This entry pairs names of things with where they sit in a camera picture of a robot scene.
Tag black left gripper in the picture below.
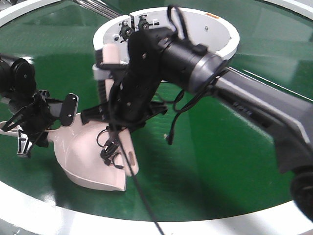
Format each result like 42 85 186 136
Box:
1 91 79 158

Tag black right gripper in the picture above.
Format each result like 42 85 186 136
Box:
81 27 171 130

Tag pink hand brush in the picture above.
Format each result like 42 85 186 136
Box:
100 43 139 177

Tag pink plastic dustpan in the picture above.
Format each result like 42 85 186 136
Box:
0 112 128 192

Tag black cable bundle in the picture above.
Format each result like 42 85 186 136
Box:
96 126 125 169

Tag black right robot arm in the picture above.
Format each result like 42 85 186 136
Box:
81 27 313 219

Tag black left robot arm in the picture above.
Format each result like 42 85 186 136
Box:
0 54 78 158

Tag white outer conveyor rim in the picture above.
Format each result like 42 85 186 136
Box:
0 0 313 235

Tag black left bearing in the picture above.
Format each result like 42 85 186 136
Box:
119 21 133 43

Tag black bearing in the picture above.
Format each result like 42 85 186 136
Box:
137 15 150 31
119 21 133 43

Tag black right bearing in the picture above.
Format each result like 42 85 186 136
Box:
137 15 150 31

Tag chrome rollers top left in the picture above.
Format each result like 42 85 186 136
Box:
74 0 122 20

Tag chrome rollers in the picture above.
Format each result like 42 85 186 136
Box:
74 0 122 20
228 67 313 103

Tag chrome rollers right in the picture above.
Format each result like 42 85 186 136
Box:
228 67 313 103

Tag white inner conveyor ring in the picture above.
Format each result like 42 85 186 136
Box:
92 7 240 74

